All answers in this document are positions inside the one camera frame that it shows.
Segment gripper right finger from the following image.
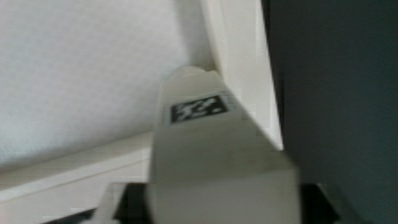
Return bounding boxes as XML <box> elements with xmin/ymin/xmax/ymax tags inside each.
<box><xmin>300</xmin><ymin>183</ymin><xmax>362</xmax><ymax>224</ymax></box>

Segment white desk top tray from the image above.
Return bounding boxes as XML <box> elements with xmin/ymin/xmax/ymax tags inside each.
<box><xmin>0</xmin><ymin>0</ymin><xmax>280</xmax><ymax>224</ymax></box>

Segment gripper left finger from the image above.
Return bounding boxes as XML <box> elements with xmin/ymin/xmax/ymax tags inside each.
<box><xmin>41</xmin><ymin>181</ymin><xmax>152</xmax><ymax>224</ymax></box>

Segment white desk leg with tag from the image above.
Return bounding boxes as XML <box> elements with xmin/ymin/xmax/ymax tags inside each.
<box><xmin>147</xmin><ymin>66</ymin><xmax>300</xmax><ymax>224</ymax></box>

